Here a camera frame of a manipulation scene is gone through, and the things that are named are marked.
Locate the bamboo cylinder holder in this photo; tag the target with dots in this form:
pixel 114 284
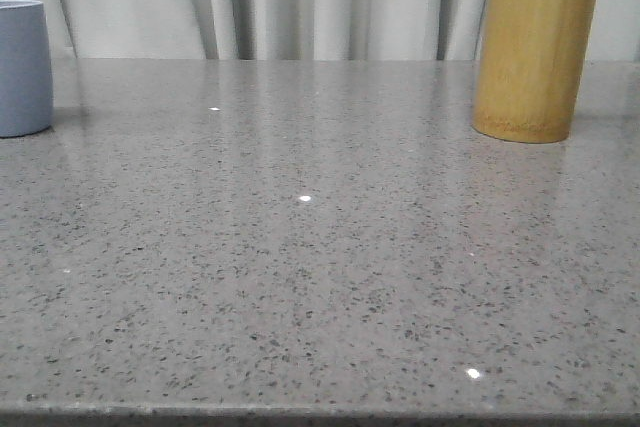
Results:
pixel 531 63

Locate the blue plastic cup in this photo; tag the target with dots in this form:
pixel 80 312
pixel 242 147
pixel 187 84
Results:
pixel 26 74

